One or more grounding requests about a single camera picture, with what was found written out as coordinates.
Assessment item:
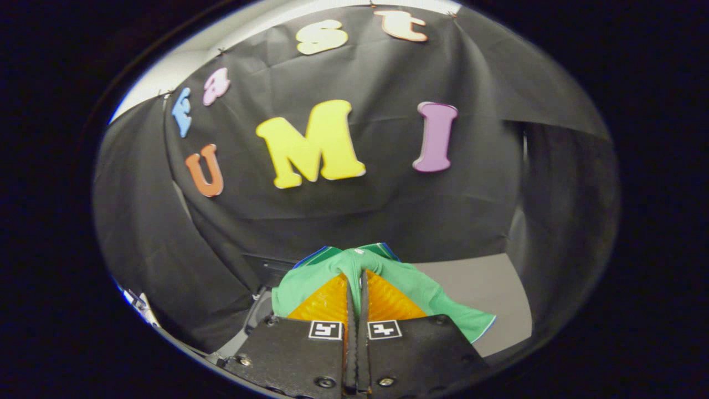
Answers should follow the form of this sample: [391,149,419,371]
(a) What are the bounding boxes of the black backdrop cloth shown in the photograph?
[91,3,620,355]

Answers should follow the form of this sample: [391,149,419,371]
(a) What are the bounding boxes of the dark grey washing machine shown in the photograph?
[215,287,279,362]

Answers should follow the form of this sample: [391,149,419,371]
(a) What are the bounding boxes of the green polo shirt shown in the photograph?
[271,243,496,344]

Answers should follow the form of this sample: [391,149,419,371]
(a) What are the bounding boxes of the dark washing machine lid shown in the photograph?
[243,253,302,290]

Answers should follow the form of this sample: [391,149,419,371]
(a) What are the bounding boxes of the beige metal cabinet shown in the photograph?
[413,254,533,358]

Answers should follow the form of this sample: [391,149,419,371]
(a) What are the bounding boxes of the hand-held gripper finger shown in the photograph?
[357,270,490,397]
[222,272,358,398]

